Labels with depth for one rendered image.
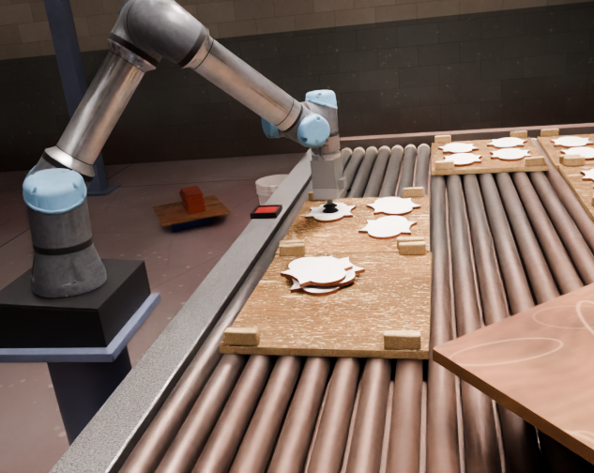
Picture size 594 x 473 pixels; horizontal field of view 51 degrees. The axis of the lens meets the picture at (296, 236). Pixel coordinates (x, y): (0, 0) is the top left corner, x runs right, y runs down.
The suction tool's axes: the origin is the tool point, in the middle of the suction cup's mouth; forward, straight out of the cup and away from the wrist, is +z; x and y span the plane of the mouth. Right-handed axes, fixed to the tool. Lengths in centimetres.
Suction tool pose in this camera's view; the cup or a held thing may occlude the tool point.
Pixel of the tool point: (330, 211)
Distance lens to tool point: 166.5
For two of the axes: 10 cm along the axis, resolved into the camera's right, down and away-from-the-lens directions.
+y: 3.0, -3.6, 8.8
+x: -9.5, -0.1, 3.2
